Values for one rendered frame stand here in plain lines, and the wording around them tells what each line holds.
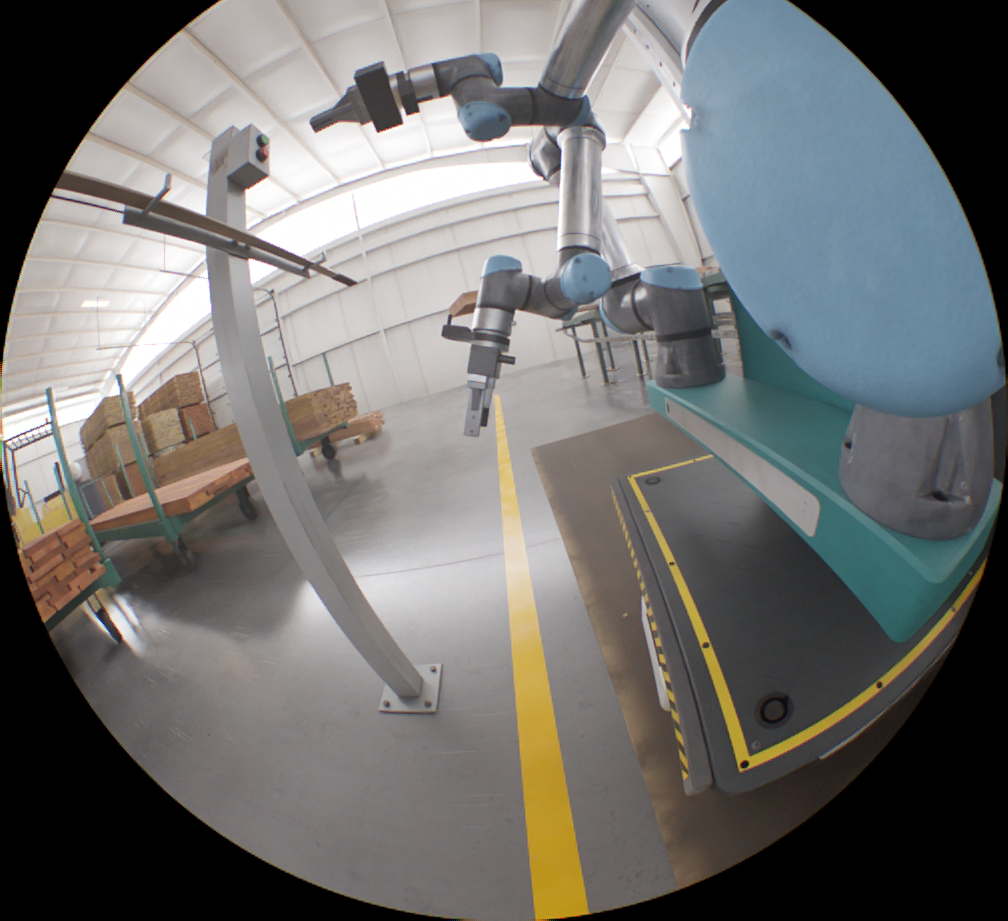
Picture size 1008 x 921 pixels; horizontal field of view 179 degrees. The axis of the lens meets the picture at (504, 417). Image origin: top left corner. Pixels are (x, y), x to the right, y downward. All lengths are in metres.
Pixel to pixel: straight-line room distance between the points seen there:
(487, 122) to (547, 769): 1.06
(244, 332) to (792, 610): 0.86
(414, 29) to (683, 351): 7.17
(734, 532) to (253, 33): 7.60
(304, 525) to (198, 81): 7.86
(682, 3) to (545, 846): 0.84
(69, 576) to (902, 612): 1.89
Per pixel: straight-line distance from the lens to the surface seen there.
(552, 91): 0.57
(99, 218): 11.60
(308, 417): 3.15
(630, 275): 0.72
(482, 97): 0.56
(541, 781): 0.71
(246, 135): 0.74
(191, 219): 0.55
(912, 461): 0.24
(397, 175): 10.53
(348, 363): 9.68
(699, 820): 0.69
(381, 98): 0.63
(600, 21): 0.51
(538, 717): 0.76
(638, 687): 0.76
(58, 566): 1.71
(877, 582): 0.27
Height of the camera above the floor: 0.69
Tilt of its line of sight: 12 degrees down
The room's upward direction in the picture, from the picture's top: 15 degrees counter-clockwise
